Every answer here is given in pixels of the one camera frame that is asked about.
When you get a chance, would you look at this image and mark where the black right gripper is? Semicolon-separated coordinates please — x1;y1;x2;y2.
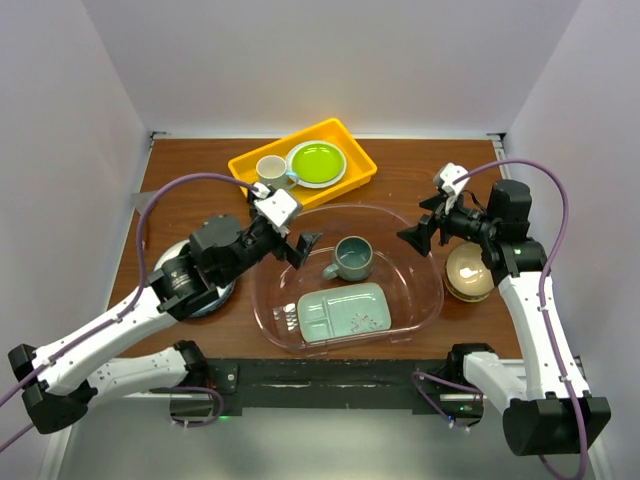
397;189;498;257

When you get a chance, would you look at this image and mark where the teal glazed ceramic mug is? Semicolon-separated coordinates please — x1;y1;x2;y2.
322;236;374;282

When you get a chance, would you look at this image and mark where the mint divided rectangular plate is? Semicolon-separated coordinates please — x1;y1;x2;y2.
296;283;391;343

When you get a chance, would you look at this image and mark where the watermelon plate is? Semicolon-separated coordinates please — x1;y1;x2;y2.
152;240;190;273

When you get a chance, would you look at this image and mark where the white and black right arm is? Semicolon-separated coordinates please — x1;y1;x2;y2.
397;180;611;456

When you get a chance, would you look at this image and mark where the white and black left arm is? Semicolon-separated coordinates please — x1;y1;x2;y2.
8;214;321;434

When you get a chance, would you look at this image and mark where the clear plastic bin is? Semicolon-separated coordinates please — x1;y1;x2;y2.
251;204;444;356

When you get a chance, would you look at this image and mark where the beige bowl with black rim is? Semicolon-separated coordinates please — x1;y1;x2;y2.
444;242;495;295

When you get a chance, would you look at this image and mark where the yellow patterned bowl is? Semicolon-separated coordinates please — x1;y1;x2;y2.
446;285;491;303

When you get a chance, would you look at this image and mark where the green plate white rim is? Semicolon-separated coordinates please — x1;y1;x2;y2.
285;140;347;189

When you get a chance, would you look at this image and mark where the dark blue patterned plate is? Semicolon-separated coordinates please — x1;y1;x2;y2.
189;281;236;319

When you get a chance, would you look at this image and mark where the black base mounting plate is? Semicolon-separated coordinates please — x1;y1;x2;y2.
169;357;486;431

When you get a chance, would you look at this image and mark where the grey triangular scraper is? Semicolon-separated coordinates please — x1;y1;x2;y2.
131;191;155;214

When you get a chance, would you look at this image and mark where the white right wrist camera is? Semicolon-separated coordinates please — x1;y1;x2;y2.
434;162;468;214

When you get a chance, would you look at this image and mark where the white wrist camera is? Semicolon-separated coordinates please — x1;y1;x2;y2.
434;162;468;214
251;182;302;237

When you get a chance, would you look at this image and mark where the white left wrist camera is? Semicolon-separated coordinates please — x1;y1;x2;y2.
251;182;302;237

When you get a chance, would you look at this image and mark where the white mug blue handle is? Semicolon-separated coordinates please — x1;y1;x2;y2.
256;155;299;190

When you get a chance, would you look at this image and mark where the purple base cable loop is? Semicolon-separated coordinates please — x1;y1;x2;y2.
169;385;224;429

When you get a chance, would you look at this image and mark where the aluminium table frame rail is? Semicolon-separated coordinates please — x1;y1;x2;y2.
464;139;612;479

